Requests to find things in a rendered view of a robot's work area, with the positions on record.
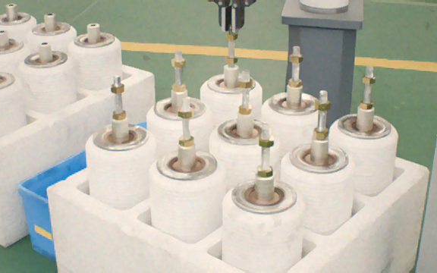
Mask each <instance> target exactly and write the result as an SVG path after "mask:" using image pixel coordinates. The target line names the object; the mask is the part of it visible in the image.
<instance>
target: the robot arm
mask: <svg viewBox="0 0 437 273"><path fill-rule="evenodd" d="M207 1H208V2H214V3H216V4H217V5H218V25H219V26H220V27H222V31H226V32H227V31H228V25H229V24H231V32H232V33H237V32H238V31H239V30H240V29H241V27H243V25H244V7H249V6H251V5H252V4H254V3H256V2H257V0H232V5H230V2H231V0H207ZM348 5H349V0H300V4H299V6H300V8H301V9H303V10H304V11H306V12H310V13H314V14H339V13H342V12H345V11H347V10H348ZM232 7H233V8H232Z"/></svg>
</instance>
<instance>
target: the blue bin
mask: <svg viewBox="0 0 437 273"><path fill-rule="evenodd" d="M146 123H147V121H140V123H137V124H135V125H137V126H140V127H143V128H144V129H145V130H147V125H146ZM85 168H87V160H86V149H85V150H83V151H81V152H79V153H77V154H75V155H72V156H71V157H69V158H66V159H65V160H63V161H61V162H59V163H57V164H55V165H53V166H51V167H49V168H47V169H45V170H43V171H41V172H39V173H37V174H34V175H33V176H31V177H28V178H27V179H25V180H22V181H21V182H20V183H19V184H18V186H17V187H18V192H19V194H20V196H22V199H23V203H24V211H25V215H26V219H27V226H28V230H29V234H30V241H31V245H32V248H33V249H34V250H35V251H36V252H38V253H40V254H41V255H43V256H45V257H47V258H48V259H51V260H52V261H54V262H55V263H56V264H57V262H56V255H55V243H54V237H53V230H52V224H51V218H50V211H49V199H48V193H47V189H48V188H49V187H51V186H53V185H55V184H57V183H59V181H60V182H61V180H62V181H66V179H67V178H68V177H70V176H71V175H73V174H76V173H77V172H79V171H82V170H83V169H85Z"/></svg>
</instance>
